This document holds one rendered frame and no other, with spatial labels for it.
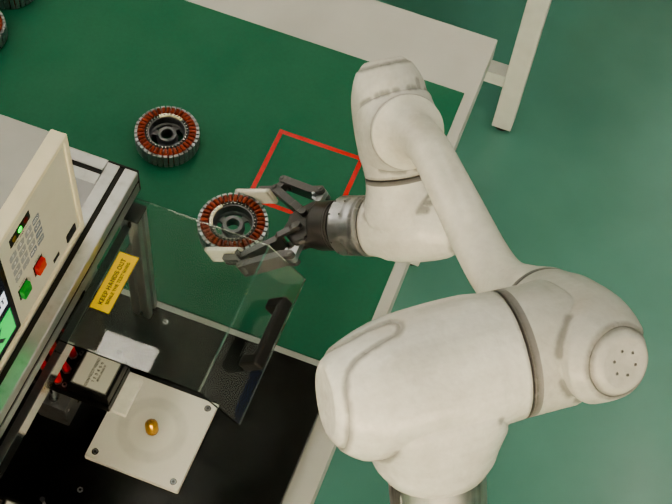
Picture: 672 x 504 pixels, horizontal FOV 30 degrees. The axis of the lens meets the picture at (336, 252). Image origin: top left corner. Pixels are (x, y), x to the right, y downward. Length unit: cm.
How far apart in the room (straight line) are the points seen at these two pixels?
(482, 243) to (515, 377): 32
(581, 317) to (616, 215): 196
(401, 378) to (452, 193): 42
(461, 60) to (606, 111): 103
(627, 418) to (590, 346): 171
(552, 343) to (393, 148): 54
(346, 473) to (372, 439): 155
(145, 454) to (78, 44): 83
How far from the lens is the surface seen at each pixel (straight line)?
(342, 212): 181
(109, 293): 170
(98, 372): 181
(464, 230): 150
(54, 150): 152
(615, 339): 120
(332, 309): 205
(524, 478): 279
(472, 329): 119
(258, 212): 198
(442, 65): 236
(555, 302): 123
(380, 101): 169
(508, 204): 312
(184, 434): 191
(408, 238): 174
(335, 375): 118
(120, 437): 192
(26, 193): 149
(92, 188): 173
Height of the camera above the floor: 254
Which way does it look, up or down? 58 degrees down
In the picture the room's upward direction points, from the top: 7 degrees clockwise
